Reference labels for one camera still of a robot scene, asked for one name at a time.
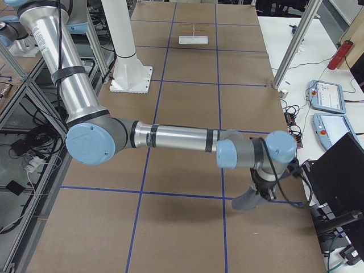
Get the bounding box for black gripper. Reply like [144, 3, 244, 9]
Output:
[250, 169, 276, 201]

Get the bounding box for grey towel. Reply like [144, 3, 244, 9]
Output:
[231, 185, 268, 211]

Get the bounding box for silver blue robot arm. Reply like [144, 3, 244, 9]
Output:
[8, 1, 297, 209]
[1, 15, 39, 57]

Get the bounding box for white towel rack base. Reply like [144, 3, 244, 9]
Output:
[178, 36, 209, 45]

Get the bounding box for wooden rack bar near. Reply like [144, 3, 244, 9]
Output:
[181, 29, 209, 33]

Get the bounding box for wooden rack bar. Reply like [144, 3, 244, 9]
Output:
[181, 29, 209, 33]
[179, 23, 210, 27]

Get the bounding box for wooden rack bar far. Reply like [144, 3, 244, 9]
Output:
[179, 23, 210, 27]

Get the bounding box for black monitor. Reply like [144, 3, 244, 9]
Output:
[303, 133, 363, 252]

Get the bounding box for teach pendant near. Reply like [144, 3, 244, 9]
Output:
[313, 113, 358, 150]

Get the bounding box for teach pendant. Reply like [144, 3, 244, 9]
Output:
[306, 80, 346, 114]
[313, 113, 358, 150]

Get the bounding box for small metal cylinder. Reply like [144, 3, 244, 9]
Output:
[279, 89, 288, 98]

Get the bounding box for teach pendant far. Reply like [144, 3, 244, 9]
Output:
[306, 80, 346, 114]

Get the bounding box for red cylinder bottle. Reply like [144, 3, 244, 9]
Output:
[327, 40, 354, 70]

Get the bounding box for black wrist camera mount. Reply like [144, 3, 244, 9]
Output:
[287, 158, 302, 178]

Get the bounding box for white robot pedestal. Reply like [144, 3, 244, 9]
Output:
[102, 0, 153, 94]

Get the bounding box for aluminium frame post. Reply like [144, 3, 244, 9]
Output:
[271, 0, 322, 89]

